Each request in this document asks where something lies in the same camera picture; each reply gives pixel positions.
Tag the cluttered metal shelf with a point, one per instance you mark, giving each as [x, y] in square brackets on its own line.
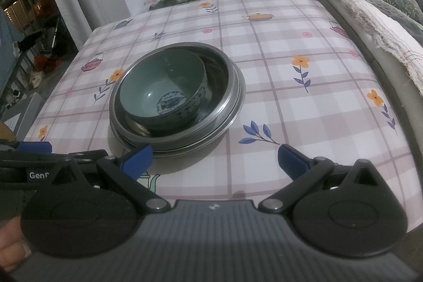
[26, 37]

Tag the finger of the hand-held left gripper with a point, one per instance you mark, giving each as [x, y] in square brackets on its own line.
[34, 147]

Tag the green ceramic bowl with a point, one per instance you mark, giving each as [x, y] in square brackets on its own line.
[158, 83]

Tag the stainless steel bowl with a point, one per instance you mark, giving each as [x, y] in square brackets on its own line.
[236, 97]
[214, 70]

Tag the pink plaid printed tablecloth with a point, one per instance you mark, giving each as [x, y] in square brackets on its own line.
[281, 110]

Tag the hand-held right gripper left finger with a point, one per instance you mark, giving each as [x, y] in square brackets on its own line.
[137, 162]

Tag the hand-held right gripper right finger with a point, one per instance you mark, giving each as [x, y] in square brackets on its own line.
[292, 163]

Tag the person's left hand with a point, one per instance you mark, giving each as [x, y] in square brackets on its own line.
[11, 245]

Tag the grey quilt with yellow patches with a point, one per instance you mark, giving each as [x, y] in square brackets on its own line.
[409, 25]

